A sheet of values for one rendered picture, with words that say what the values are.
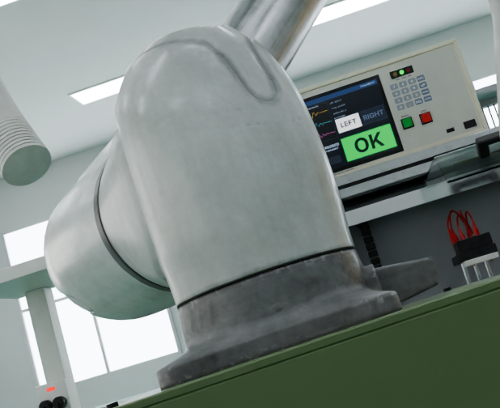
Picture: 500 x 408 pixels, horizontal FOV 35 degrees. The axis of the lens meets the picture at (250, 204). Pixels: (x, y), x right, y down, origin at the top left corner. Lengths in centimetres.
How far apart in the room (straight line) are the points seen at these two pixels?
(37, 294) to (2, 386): 647
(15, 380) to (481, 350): 830
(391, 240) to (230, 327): 117
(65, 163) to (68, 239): 788
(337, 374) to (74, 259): 35
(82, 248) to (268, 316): 24
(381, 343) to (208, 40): 28
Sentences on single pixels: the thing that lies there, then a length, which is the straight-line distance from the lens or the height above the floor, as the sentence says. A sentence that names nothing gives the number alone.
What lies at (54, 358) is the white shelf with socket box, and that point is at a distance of 232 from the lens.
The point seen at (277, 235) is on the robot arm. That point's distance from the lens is 58.
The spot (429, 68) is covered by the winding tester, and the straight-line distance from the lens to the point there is 167.
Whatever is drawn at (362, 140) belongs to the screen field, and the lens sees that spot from 163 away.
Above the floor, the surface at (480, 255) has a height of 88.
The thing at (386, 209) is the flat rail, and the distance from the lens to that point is 157.
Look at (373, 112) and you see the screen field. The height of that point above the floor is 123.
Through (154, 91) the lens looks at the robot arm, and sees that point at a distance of 62.
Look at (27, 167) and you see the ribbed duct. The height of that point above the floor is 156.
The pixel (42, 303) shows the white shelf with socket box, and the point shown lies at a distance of 234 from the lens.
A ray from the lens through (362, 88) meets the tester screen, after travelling 166.
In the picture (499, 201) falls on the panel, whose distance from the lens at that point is 175.
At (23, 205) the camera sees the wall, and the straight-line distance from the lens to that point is 876.
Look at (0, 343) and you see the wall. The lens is 878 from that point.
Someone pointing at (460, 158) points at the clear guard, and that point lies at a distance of 138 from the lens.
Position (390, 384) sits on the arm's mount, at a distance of 50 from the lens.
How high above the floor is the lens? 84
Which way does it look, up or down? 10 degrees up
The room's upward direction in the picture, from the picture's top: 17 degrees counter-clockwise
